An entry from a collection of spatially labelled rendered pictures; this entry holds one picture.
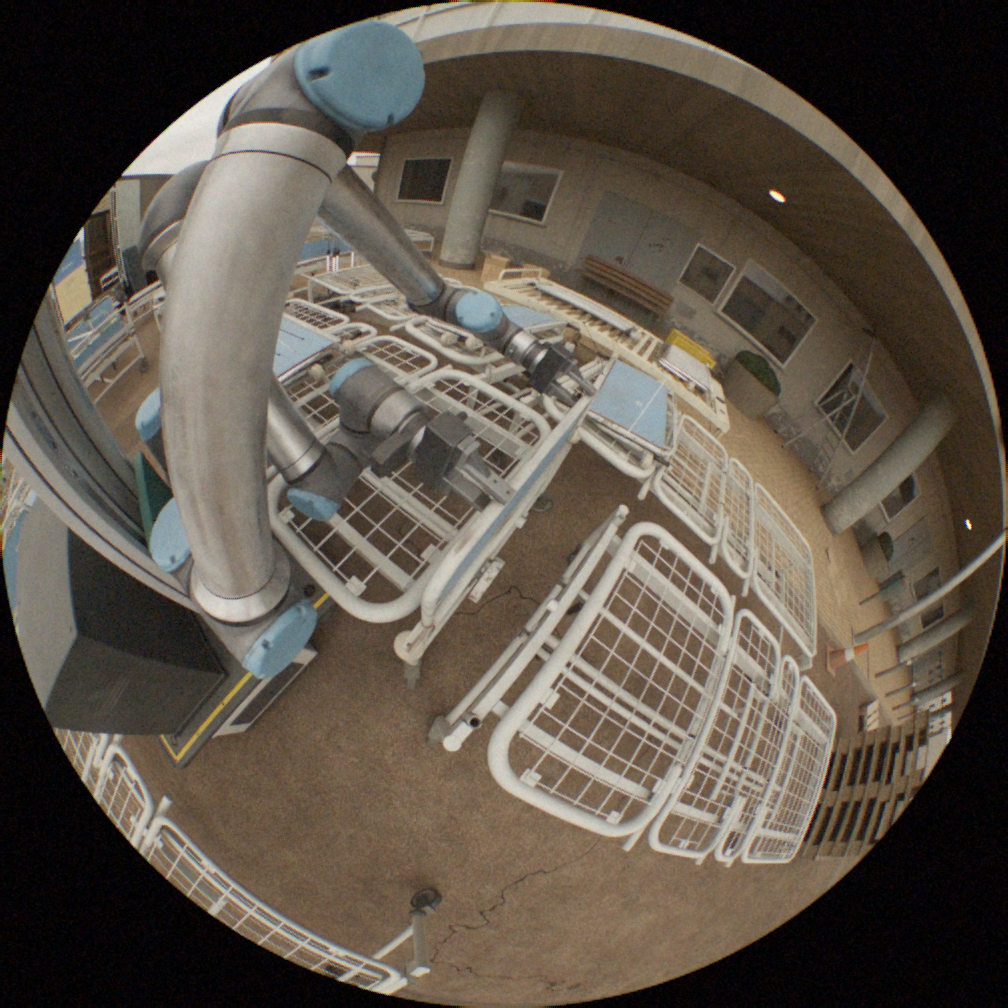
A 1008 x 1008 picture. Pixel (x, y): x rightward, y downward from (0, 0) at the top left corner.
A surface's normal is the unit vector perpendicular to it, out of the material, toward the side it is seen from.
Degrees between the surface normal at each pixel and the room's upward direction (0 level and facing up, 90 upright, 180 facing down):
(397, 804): 0
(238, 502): 87
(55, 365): 90
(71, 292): 91
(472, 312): 57
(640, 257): 90
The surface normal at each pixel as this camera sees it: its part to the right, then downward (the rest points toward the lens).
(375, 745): 0.25, -0.54
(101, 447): 0.79, 0.59
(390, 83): 0.92, 0.37
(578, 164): -0.51, 0.63
